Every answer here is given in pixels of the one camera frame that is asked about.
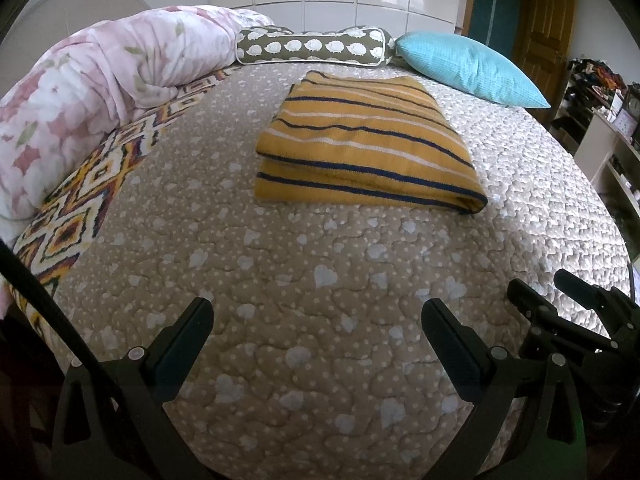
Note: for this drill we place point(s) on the pile of small shelf clutter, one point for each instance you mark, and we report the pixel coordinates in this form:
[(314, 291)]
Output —
[(595, 77)]

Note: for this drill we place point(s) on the dark green panel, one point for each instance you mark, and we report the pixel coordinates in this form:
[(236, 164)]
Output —
[(492, 0)]

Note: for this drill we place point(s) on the beige quilted bed cover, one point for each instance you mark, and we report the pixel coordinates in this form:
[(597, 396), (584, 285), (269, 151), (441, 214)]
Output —
[(300, 285)]

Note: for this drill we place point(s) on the white shelf unit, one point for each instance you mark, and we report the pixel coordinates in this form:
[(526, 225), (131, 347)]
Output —
[(600, 155)]

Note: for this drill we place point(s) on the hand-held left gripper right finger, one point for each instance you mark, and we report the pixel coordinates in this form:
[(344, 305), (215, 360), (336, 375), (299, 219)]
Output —
[(450, 345)]

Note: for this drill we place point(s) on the white round headboard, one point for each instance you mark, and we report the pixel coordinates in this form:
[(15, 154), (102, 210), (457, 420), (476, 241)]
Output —
[(75, 5)]

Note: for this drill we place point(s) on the olive bolster pillow white print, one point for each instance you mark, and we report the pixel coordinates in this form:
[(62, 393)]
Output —
[(310, 46)]

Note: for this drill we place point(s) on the teal pillow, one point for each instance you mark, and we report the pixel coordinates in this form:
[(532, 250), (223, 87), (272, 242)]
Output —
[(465, 65)]

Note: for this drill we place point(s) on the wooden door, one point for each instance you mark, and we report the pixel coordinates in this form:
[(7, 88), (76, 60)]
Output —
[(545, 20)]

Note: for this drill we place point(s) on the pink floral quilt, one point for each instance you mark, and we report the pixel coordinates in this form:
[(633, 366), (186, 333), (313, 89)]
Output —
[(100, 85)]

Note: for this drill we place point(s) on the yellow striped sweater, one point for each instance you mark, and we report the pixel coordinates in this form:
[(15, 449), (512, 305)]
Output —
[(360, 150)]

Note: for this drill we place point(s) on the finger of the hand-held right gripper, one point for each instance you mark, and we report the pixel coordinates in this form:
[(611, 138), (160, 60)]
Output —
[(600, 302), (550, 325)]

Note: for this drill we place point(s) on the zigzag patterned blanket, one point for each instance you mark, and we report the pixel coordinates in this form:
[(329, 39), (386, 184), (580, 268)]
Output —
[(75, 210)]

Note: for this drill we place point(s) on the small desk clock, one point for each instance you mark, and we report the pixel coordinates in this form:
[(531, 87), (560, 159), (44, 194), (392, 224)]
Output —
[(625, 121)]

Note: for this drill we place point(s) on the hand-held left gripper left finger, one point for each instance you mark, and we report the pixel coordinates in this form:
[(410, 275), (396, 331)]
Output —
[(185, 340)]

